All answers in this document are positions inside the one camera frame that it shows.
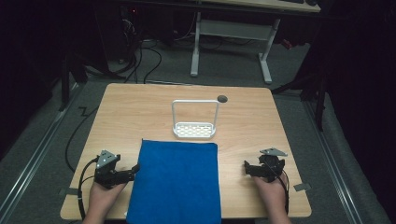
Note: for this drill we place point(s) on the grey table grommet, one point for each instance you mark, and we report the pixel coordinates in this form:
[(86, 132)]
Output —
[(222, 99)]

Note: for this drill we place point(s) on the grey tape piece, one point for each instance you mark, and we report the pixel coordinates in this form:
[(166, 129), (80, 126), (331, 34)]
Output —
[(302, 187), (70, 191)]

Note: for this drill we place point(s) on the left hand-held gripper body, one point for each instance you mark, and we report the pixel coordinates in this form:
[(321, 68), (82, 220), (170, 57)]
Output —
[(106, 169)]

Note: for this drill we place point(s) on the dark metal stand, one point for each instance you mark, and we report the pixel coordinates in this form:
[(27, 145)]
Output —
[(314, 90), (67, 81)]

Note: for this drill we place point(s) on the light wooden table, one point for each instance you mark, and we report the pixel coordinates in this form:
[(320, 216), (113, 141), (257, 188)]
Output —
[(249, 124)]

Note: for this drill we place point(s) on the person's right hand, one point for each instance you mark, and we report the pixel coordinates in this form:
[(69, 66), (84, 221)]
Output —
[(269, 193)]

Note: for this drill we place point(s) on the person's left hand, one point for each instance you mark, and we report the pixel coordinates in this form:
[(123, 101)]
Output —
[(104, 197)]

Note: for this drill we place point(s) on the white-legged desk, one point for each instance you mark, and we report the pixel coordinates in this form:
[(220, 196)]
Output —
[(236, 29)]

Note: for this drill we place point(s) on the blue towel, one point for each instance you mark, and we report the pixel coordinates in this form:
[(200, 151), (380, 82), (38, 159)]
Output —
[(177, 183)]

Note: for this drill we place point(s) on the small red object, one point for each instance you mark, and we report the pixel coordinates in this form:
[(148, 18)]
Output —
[(287, 44)]

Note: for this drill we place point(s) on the metal floor rail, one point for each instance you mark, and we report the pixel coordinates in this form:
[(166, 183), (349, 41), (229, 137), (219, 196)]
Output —
[(34, 152), (336, 168)]

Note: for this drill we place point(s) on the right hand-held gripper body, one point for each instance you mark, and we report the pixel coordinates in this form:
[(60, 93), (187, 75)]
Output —
[(271, 165)]

